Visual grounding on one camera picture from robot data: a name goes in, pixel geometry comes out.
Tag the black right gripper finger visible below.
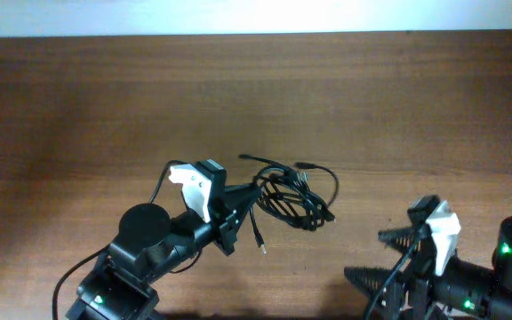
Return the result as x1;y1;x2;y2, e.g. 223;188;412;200
378;227;425;257
344;267;391;307

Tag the black usb cable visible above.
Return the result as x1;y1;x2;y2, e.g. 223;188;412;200
237;153;340;255

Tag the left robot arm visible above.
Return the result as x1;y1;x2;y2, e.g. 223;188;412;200
66;184;261;319

